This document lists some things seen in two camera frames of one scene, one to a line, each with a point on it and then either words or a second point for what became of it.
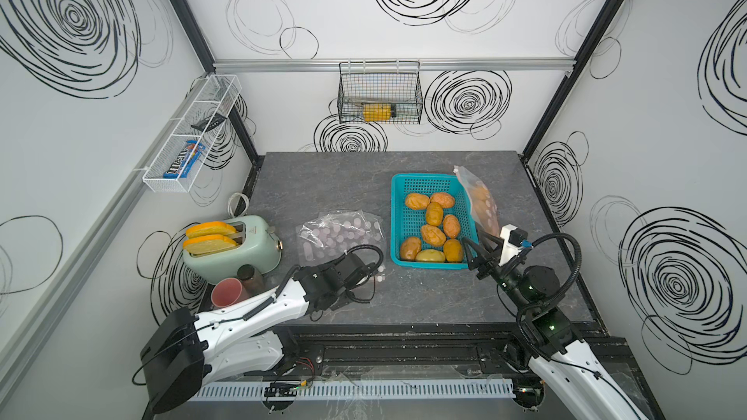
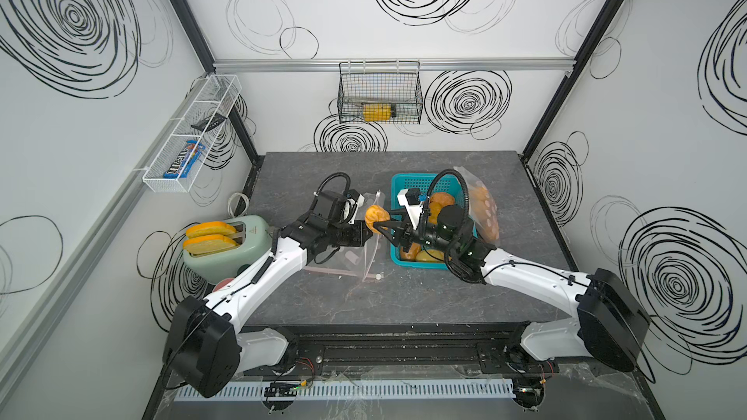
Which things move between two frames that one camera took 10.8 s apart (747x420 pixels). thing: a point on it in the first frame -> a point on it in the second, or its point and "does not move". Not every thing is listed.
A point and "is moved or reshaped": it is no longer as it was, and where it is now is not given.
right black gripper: x=482 y=262 -> x=406 y=233
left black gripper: x=326 y=267 -> x=359 y=237
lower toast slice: x=202 y=244 does not move
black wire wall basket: x=380 y=92 does not move
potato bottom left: x=410 y=248 does not move
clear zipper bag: x=325 y=236 is moved or reshaped
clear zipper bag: x=484 y=207 does not move
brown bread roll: x=444 y=198 does not move
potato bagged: x=417 y=201 -> x=375 y=214
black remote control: x=214 y=120 does not move
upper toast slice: x=209 y=228 does not move
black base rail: x=459 y=349 does not move
